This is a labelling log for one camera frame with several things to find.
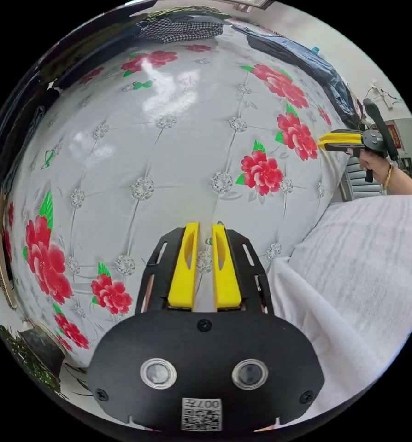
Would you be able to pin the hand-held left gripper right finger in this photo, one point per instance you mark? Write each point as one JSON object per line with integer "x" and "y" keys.
{"x": 226, "y": 276}

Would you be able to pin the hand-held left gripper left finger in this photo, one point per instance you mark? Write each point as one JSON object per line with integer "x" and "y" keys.
{"x": 182, "y": 276}

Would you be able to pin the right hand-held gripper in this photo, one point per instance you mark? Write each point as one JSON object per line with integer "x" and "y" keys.
{"x": 373, "y": 141}

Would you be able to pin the person's right forearm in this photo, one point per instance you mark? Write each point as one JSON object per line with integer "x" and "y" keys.
{"x": 404, "y": 183}

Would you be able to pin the person's right hand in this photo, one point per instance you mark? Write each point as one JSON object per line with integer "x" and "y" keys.
{"x": 377, "y": 169}

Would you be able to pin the grey slatted panel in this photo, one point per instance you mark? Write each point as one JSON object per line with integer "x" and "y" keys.
{"x": 363, "y": 183}

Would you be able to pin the dark blue pile of clothes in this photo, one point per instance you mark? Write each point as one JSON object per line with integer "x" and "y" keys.
{"x": 306, "y": 65}

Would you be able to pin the person's body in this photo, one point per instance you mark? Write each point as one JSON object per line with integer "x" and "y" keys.
{"x": 347, "y": 276}

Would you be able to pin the bed with floral sheet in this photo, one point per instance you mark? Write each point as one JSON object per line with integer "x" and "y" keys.
{"x": 178, "y": 155}

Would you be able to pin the green plant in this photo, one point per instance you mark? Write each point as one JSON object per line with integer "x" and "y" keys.
{"x": 29, "y": 362}

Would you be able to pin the houndstooth pile of clothes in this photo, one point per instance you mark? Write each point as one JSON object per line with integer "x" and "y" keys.
{"x": 181, "y": 29}

